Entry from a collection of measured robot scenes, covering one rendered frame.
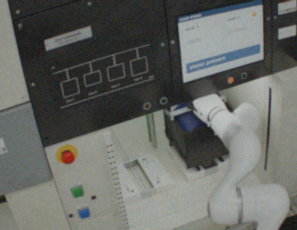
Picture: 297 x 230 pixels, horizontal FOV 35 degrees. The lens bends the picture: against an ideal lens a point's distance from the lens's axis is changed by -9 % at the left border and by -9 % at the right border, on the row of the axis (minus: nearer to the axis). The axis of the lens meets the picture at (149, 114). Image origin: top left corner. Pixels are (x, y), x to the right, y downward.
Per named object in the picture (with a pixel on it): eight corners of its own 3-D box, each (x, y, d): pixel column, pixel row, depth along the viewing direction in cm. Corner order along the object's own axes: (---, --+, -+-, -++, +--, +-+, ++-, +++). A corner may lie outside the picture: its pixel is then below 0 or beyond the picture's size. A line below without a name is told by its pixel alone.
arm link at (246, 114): (259, 103, 143) (243, 96, 173) (219, 139, 144) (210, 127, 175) (277, 125, 143) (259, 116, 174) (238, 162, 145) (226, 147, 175)
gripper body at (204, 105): (206, 130, 178) (191, 113, 186) (230, 121, 180) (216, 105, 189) (205, 113, 173) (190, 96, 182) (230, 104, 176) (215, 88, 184)
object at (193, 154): (183, 178, 196) (178, 112, 177) (163, 148, 211) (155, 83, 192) (237, 157, 202) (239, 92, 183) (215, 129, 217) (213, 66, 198)
